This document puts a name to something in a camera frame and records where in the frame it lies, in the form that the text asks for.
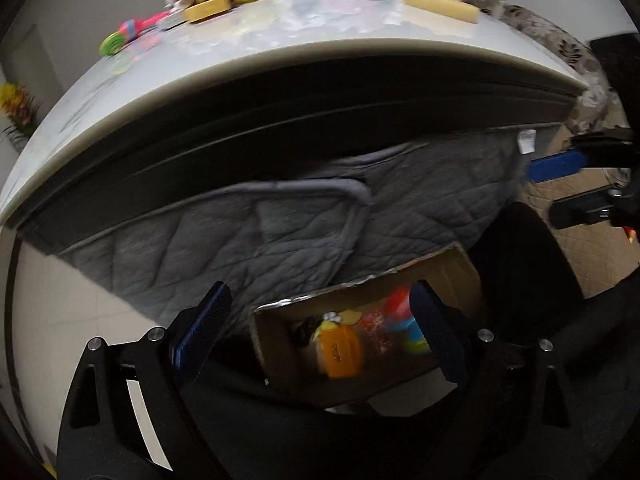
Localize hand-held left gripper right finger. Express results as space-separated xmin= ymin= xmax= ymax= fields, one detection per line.
xmin=409 ymin=280 xmax=586 ymax=480

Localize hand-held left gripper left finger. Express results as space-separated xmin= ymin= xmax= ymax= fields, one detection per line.
xmin=57 ymin=281 xmax=233 ymax=480

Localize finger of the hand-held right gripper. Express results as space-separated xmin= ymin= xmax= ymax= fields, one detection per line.
xmin=547 ymin=187 xmax=617 ymax=231
xmin=527 ymin=130 xmax=632 ymax=183

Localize cardboard box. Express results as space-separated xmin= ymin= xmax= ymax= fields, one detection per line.
xmin=250 ymin=242 xmax=488 ymax=411

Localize beige quilted cushion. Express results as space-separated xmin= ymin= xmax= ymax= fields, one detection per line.
xmin=500 ymin=125 xmax=640 ymax=301

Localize floral patterned cloth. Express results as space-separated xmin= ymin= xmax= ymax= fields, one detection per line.
xmin=465 ymin=0 xmax=631 ymax=136

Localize pile of colourful toys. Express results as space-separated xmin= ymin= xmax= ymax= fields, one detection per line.
xmin=300 ymin=285 xmax=431 ymax=378

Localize grey quilted cloth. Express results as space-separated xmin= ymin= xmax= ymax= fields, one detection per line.
xmin=55 ymin=127 xmax=538 ymax=331

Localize cream long block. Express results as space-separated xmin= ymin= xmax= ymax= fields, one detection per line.
xmin=402 ymin=0 xmax=481 ymax=24

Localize yellow flowers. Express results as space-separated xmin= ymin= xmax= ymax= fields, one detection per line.
xmin=0 ymin=81 xmax=42 ymax=145

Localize pink and green toy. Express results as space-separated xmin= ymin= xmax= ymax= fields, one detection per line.
xmin=99 ymin=11 xmax=173 ymax=57

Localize yellow block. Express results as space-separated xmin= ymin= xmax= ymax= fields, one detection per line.
xmin=183 ymin=0 xmax=234 ymax=24

